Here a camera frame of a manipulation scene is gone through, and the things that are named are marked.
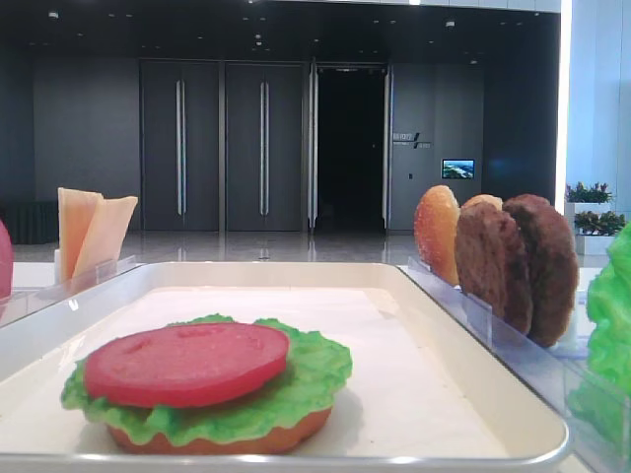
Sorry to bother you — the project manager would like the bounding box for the brown meat patty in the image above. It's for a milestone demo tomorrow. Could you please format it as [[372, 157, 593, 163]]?
[[503, 194, 579, 347], [455, 201, 532, 334]]

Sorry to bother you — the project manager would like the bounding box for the green lettuce leaf on stack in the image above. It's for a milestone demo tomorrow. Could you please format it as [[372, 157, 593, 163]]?
[[60, 314, 353, 454]]

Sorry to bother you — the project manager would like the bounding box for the red tomato slice on stack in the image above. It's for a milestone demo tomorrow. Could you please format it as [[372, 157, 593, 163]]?
[[84, 322, 290, 408]]

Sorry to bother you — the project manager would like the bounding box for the right orange cheese slice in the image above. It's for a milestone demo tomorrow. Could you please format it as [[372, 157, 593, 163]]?
[[73, 196, 138, 278]]

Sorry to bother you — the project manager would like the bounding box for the orange cheese slice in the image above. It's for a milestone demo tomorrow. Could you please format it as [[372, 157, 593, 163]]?
[[73, 196, 138, 278], [57, 187, 104, 282]]

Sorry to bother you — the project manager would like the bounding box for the left orange cheese slice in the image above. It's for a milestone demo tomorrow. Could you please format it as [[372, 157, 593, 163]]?
[[57, 187, 104, 282]]

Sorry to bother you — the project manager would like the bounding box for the standing red tomato slice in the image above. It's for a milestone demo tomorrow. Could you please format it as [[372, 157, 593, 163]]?
[[0, 222, 14, 299]]

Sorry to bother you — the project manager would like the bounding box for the standing green lettuce leaf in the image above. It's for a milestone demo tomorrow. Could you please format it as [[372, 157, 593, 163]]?
[[568, 231, 630, 439]]

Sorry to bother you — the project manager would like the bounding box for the front standing bun slice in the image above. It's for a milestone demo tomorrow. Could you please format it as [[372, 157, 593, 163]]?
[[413, 185, 459, 286]]

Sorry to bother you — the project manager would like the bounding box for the standing bun slice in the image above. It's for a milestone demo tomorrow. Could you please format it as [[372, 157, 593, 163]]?
[[461, 194, 503, 211], [413, 185, 459, 286]]

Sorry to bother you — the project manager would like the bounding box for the rear standing bun slice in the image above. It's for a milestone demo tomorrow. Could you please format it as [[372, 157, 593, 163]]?
[[461, 194, 503, 211]]

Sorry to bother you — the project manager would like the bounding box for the white metal tray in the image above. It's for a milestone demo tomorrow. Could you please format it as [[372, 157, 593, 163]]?
[[1, 262, 571, 472]]

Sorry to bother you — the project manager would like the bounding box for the bottom bun slice on tray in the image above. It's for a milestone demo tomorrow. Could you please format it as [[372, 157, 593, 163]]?
[[105, 404, 333, 456]]

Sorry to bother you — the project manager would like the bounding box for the white flower planter box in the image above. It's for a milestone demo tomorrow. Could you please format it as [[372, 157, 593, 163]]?
[[565, 182, 626, 256]]

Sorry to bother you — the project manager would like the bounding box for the left clear acrylic rack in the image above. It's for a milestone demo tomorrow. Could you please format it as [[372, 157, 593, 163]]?
[[1, 249, 139, 326]]

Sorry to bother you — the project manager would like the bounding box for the clear acrylic rack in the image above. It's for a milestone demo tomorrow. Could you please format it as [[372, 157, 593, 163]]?
[[402, 257, 630, 472], [1, 249, 139, 326]]

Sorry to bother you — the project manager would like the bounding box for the right clear acrylic rack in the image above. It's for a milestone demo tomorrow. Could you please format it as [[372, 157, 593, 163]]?
[[402, 257, 630, 472]]

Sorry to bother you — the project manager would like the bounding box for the small wall display screen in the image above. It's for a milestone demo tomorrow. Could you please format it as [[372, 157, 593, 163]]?
[[441, 160, 475, 179]]

